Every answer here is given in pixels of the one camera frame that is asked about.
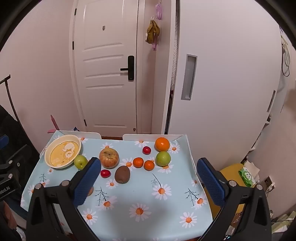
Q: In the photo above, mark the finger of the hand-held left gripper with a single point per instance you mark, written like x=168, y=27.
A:
x=19, y=154
x=3, y=141

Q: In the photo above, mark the cream cartoon print bowl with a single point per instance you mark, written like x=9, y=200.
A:
x=64, y=153

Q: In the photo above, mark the white sliding wardrobe door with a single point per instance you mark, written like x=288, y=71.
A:
x=231, y=69

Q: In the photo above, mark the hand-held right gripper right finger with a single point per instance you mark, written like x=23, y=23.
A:
x=210, y=180

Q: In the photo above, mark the light green cloth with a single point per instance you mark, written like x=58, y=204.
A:
x=283, y=223

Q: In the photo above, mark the large orange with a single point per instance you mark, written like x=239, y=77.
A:
x=162, y=144

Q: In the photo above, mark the green wet wipes packet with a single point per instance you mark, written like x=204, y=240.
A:
x=247, y=177

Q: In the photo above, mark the black metal stand pole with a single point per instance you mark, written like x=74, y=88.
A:
x=10, y=97

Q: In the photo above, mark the red cherry tomato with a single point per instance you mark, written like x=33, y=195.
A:
x=146, y=150
x=105, y=173

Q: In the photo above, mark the wall power outlet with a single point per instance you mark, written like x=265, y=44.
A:
x=269, y=183

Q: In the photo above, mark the white panelled door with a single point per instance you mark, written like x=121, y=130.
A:
x=104, y=69

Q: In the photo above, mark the small orange tangerine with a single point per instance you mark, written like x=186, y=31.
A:
x=91, y=191
x=149, y=165
x=138, y=162

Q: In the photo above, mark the purple wall hanger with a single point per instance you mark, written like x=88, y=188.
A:
x=158, y=9

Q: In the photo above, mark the small green apple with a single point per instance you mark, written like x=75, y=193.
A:
x=80, y=161

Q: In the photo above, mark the large red yellow apple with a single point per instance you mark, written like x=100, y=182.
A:
x=109, y=158

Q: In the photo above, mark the olive hanging cloth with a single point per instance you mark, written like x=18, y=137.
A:
x=153, y=32

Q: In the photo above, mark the yellow stool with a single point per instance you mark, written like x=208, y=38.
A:
x=231, y=172

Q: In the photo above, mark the light blue daisy tablecloth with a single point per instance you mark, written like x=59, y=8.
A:
x=143, y=192

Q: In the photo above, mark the large green apple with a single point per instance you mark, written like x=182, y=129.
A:
x=163, y=158

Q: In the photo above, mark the brown kiwi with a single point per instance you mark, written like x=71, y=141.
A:
x=122, y=174

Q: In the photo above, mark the white tissue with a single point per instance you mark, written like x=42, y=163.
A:
x=251, y=165

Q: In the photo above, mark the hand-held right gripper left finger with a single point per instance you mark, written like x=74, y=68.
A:
x=89, y=178

